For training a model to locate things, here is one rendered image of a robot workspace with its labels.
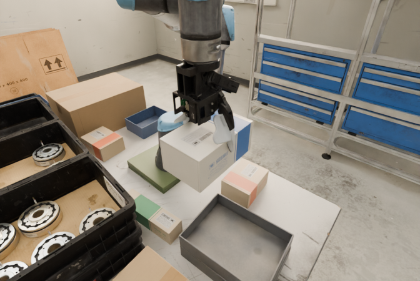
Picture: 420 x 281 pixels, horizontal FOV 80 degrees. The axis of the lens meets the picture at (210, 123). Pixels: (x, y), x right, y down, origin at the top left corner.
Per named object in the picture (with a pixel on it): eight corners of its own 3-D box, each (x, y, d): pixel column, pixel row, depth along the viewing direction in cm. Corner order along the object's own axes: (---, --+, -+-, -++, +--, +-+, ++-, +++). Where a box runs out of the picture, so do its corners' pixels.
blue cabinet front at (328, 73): (257, 99, 250) (264, 43, 220) (331, 124, 211) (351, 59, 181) (255, 100, 249) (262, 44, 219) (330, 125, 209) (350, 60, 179)
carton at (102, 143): (84, 149, 122) (80, 137, 118) (105, 138, 130) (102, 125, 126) (104, 162, 114) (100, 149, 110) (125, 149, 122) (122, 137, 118)
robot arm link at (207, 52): (199, 29, 50) (232, 35, 46) (199, 52, 52) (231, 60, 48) (171, 36, 45) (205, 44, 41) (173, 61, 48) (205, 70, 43)
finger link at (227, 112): (219, 133, 55) (202, 98, 54) (224, 130, 56) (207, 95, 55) (234, 130, 51) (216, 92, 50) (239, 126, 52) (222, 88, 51)
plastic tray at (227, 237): (179, 245, 75) (178, 235, 72) (217, 202, 88) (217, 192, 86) (261, 306, 61) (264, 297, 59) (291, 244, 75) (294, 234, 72)
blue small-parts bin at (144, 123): (155, 115, 150) (154, 105, 146) (172, 123, 142) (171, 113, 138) (126, 129, 137) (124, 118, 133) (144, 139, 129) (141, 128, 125)
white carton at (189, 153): (215, 132, 73) (215, 105, 68) (250, 149, 67) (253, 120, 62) (163, 168, 60) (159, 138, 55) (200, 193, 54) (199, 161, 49)
